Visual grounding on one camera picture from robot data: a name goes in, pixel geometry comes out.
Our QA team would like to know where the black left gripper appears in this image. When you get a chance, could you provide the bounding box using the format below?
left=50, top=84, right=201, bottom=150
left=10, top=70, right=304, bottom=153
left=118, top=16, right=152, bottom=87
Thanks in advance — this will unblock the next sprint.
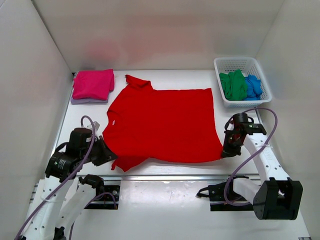
left=84, top=130, right=120, bottom=162

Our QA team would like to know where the red t-shirt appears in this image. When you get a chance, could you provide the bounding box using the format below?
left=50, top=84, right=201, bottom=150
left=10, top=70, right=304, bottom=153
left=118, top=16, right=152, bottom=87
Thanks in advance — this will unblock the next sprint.
left=102, top=75, right=223, bottom=172

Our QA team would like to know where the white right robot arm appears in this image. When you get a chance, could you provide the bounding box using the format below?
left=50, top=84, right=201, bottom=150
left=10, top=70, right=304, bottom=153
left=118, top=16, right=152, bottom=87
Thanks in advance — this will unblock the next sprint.
left=221, top=112, right=303, bottom=221

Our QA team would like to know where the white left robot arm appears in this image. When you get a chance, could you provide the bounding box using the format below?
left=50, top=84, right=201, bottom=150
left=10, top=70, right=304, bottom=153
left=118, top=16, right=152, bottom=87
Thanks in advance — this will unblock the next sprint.
left=15, top=127, right=116, bottom=240

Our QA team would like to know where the folded lavender t-shirt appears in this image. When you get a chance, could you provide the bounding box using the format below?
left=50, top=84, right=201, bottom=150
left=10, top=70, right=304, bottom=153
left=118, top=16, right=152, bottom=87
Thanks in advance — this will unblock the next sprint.
left=70, top=97, right=108, bottom=105

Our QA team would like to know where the crumpled blue t-shirt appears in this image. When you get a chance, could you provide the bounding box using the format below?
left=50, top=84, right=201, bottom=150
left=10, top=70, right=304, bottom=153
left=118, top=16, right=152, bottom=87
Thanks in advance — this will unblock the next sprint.
left=244, top=74, right=263, bottom=101

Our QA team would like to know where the crumpled green t-shirt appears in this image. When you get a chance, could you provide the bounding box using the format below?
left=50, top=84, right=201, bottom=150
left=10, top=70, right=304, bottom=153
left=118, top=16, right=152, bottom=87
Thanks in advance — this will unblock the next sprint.
left=219, top=69, right=248, bottom=101

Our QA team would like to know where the white plastic mesh basket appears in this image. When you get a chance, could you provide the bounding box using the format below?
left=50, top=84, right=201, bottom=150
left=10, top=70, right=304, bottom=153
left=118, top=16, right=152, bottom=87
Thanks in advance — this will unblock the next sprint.
left=213, top=56, right=272, bottom=108

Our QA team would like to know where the folded pink t-shirt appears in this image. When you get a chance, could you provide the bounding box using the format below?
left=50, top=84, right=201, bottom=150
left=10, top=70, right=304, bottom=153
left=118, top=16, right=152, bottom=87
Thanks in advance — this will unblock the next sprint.
left=72, top=69, right=115, bottom=101

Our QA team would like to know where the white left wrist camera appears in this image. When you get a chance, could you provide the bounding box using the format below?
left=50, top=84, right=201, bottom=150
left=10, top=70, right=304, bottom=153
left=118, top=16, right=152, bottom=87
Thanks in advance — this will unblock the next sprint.
left=85, top=121, right=100, bottom=134

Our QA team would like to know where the aluminium table edge rail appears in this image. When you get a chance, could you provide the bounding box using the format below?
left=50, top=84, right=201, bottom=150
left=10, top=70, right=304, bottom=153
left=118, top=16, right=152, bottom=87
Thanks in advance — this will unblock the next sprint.
left=77, top=174, right=261, bottom=183

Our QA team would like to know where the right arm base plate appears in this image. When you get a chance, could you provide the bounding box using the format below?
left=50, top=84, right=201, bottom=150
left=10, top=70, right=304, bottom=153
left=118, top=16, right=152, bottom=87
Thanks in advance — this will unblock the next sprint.
left=196, top=184, right=258, bottom=212

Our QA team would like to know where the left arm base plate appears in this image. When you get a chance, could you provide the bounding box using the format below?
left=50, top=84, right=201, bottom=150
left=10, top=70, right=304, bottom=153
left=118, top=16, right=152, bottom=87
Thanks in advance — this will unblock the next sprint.
left=85, top=180, right=121, bottom=210

